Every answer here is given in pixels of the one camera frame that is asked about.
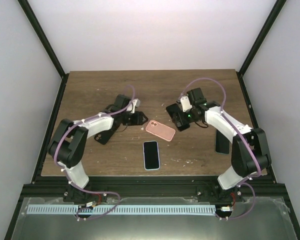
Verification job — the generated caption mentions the purple-edged smartphone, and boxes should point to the purple-edged smartphone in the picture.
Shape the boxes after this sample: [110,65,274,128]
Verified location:
[143,141,160,170]

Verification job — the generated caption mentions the light blue phone case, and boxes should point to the light blue phone case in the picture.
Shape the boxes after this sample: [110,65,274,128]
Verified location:
[142,140,161,172]

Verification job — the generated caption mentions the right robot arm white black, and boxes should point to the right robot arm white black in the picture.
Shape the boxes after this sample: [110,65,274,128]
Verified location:
[166,88,272,202]

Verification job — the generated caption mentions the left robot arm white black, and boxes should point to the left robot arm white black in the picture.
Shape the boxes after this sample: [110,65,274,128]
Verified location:
[47,94,149,202]

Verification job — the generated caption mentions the pink phone case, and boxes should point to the pink phone case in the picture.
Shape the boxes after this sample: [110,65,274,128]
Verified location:
[145,120,176,142]

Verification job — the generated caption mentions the black phone case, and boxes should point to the black phone case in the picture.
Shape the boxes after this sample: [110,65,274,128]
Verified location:
[93,125,119,145]

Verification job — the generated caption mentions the teal-edged smartphone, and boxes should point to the teal-edged smartphone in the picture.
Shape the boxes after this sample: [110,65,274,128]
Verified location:
[215,130,230,155]

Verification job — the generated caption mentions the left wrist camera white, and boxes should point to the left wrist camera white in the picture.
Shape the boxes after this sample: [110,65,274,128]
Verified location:
[127,98,141,114]

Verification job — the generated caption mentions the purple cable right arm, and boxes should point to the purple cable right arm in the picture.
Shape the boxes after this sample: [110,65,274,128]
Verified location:
[178,77,262,221]

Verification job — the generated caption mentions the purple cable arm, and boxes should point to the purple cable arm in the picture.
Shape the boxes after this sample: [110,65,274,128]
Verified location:
[53,84,121,222]
[178,77,262,221]

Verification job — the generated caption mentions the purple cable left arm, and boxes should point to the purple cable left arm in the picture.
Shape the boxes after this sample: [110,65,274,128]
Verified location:
[53,84,121,222]

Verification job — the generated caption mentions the metal base plate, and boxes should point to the metal base plate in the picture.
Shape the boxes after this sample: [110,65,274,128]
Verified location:
[12,197,297,240]

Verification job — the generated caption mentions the light blue slotted cable duct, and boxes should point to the light blue slotted cable duct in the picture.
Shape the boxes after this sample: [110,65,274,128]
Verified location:
[26,204,216,216]

